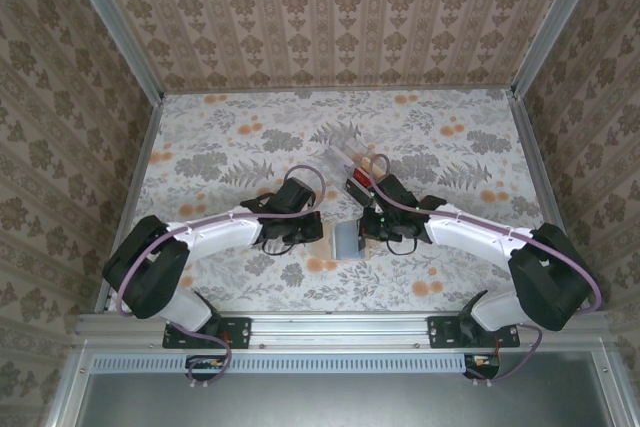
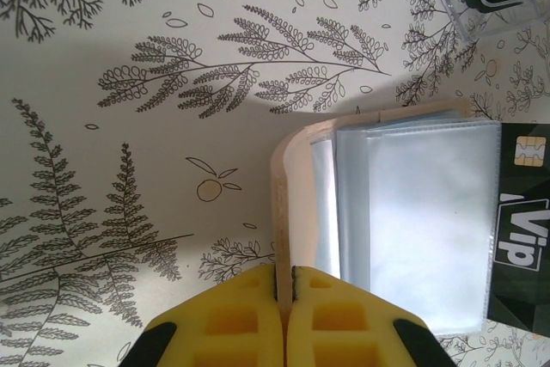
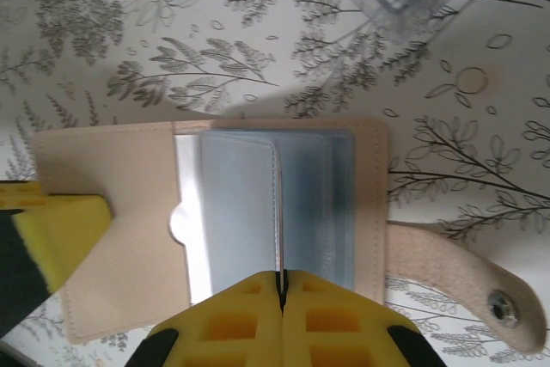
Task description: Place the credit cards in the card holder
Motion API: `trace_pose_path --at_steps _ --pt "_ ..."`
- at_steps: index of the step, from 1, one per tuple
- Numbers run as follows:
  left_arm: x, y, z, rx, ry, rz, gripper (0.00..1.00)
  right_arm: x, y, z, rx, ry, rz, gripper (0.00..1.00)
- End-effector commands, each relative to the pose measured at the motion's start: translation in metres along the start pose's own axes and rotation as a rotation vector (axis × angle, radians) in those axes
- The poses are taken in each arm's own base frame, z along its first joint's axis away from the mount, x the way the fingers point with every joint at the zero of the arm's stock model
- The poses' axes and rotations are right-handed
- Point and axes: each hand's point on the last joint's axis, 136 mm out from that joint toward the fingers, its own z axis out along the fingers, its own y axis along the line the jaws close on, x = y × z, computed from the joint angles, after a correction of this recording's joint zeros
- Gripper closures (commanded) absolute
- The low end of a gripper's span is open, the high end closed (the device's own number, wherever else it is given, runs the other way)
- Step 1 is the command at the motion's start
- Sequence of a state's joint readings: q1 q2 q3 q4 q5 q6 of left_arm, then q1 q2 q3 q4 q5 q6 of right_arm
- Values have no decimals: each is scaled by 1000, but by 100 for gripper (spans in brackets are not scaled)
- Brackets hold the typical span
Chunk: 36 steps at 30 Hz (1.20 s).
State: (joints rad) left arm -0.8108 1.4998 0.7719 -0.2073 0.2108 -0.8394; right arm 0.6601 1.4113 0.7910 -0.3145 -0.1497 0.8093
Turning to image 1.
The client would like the beige leather card holder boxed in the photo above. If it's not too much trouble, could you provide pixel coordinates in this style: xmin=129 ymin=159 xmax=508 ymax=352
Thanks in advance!
xmin=309 ymin=218 xmax=372 ymax=262

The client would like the gold VIP card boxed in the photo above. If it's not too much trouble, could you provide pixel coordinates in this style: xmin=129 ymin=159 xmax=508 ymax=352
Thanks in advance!
xmin=360 ymin=155 xmax=387 ymax=181

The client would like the clear plastic card box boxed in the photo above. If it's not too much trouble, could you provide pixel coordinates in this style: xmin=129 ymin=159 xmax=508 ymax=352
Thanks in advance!
xmin=322 ymin=134 xmax=384 ymax=193

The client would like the grey metal sheet panel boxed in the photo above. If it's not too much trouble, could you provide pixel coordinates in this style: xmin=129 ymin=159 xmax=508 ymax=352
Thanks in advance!
xmin=79 ymin=370 xmax=604 ymax=427

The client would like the aluminium front frame rail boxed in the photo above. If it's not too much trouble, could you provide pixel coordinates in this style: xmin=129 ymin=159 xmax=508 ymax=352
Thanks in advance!
xmin=73 ymin=310 xmax=610 ymax=349

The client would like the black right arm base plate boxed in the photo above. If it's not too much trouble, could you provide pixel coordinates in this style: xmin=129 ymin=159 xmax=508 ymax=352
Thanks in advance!
xmin=428 ymin=314 xmax=520 ymax=350

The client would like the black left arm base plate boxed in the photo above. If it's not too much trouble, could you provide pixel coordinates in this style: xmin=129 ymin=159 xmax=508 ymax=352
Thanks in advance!
xmin=162 ymin=315 xmax=252 ymax=350

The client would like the white slotted cable duct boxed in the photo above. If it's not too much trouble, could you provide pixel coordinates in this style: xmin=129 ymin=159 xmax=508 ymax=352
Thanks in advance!
xmin=92 ymin=351 xmax=497 ymax=374

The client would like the aluminium frame side rail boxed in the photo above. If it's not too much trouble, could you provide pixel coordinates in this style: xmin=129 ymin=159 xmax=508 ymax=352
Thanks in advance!
xmin=513 ymin=91 xmax=609 ymax=318
xmin=93 ymin=95 xmax=166 ymax=318

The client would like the aluminium frame corner post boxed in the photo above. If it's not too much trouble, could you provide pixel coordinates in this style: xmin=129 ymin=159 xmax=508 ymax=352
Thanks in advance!
xmin=510 ymin=0 xmax=605 ymax=98
xmin=62 ymin=0 xmax=167 ymax=101

